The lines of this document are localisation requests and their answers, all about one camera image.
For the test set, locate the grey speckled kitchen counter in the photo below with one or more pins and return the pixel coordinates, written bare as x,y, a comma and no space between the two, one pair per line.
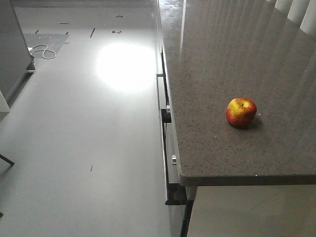
253,181

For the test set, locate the red yellow apple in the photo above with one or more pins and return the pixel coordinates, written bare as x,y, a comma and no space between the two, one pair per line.
240,112

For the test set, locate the dark floor mat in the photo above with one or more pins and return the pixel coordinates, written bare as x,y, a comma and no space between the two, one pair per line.
45,46

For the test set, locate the chrome drawer knob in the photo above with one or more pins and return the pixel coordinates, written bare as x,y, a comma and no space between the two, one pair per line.
174,159
168,108

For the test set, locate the chrome drawer knob lower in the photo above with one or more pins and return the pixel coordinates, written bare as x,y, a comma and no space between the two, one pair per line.
174,159

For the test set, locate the grey cabinet at left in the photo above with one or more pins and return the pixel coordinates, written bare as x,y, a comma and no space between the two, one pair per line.
15,59

